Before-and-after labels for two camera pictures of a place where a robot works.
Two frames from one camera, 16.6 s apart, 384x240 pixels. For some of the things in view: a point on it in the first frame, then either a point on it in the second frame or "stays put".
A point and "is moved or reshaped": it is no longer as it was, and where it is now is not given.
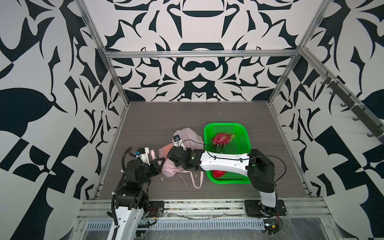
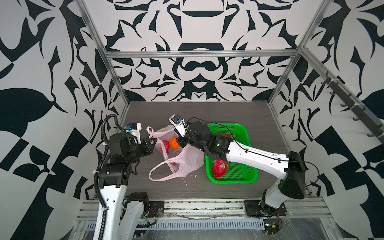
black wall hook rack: [359, 108] stays put
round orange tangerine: [166, 148] → [173, 143]
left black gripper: [156, 168] → [146, 146]
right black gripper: [189, 150] → [183, 141]
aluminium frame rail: [202, 54] stays put
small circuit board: [271, 225] stays put
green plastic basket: [241, 144] stays put
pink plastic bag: [190, 139] is moved or reshaped
